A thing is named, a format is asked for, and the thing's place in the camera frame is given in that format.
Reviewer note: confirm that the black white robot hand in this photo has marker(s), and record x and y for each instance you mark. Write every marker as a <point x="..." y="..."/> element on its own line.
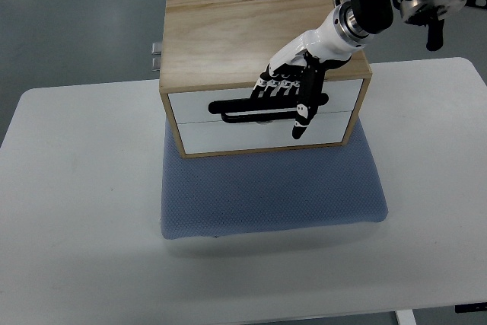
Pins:
<point x="301" y="65"/>

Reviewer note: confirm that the black drawer handle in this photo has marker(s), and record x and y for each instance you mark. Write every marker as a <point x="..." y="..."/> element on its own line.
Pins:
<point x="255" y="110"/>

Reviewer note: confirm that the white drawer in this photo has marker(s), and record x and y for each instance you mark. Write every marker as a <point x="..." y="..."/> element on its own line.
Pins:
<point x="209" y="137"/>
<point x="192" y="107"/>

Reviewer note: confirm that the wooden drawer cabinet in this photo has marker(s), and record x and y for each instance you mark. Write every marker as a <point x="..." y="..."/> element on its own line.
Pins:
<point x="226" y="44"/>

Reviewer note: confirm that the blue mesh cushion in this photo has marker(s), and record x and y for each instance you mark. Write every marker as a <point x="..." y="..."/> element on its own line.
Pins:
<point x="272" y="191"/>

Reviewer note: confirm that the lower metal clamp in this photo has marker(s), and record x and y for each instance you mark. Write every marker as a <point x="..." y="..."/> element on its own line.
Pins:
<point x="156" y="64"/>

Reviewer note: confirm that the metal clamp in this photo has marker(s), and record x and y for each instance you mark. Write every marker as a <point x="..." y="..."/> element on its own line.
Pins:
<point x="156" y="48"/>
<point x="156" y="64"/>

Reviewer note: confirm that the upper metal clamp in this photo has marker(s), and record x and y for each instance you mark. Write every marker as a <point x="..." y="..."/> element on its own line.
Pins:
<point x="156" y="48"/>

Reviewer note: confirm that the white table leg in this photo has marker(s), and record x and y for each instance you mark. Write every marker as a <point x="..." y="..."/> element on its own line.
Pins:
<point x="405" y="317"/>

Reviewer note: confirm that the black table control panel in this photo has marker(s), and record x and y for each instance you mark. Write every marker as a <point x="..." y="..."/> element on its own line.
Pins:
<point x="470" y="308"/>

